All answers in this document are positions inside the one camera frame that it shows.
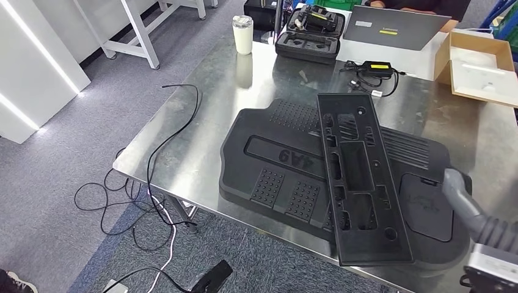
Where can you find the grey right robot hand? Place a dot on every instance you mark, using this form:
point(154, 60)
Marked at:
point(477, 226)

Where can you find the black plastic plate bracket part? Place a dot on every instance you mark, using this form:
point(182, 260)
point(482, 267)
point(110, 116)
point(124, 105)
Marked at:
point(364, 242)

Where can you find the stainless steel workbench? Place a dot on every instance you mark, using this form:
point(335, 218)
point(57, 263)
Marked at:
point(182, 153)

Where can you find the brown cardboard box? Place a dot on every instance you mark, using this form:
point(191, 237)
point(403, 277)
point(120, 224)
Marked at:
point(477, 77)

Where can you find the black power adapter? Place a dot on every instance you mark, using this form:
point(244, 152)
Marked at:
point(378, 68)

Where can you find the blue plastic container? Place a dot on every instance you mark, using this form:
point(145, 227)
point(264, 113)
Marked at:
point(506, 22)

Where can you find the grey laptop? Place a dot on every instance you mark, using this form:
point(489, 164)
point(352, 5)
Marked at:
point(394, 30)

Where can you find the black foam engine cover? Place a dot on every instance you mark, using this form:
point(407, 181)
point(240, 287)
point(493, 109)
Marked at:
point(263, 170)

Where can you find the black foam-lined case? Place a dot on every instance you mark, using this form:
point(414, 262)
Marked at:
point(307, 50)

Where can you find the black device with yellow label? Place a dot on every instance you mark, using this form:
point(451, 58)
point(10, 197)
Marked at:
point(315, 17)

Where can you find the dark grey robot fixture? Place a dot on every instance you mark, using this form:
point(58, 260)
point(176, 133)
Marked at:
point(212, 277)

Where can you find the white tumbler cup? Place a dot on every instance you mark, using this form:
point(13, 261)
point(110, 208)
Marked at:
point(242, 38)

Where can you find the black box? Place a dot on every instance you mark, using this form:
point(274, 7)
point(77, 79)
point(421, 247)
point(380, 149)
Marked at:
point(259, 14)

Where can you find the open metal floor socket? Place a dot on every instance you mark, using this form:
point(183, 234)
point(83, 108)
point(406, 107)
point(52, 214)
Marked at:
point(116, 287)

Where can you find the person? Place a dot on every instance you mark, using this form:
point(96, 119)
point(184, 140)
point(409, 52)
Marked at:
point(14, 283)

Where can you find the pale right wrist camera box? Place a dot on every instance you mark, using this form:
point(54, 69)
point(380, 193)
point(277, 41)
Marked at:
point(493, 263)

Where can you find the white frame table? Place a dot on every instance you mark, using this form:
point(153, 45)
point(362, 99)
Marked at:
point(139, 32)

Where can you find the white wall light strip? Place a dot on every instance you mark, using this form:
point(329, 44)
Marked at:
point(20, 113)
point(40, 45)

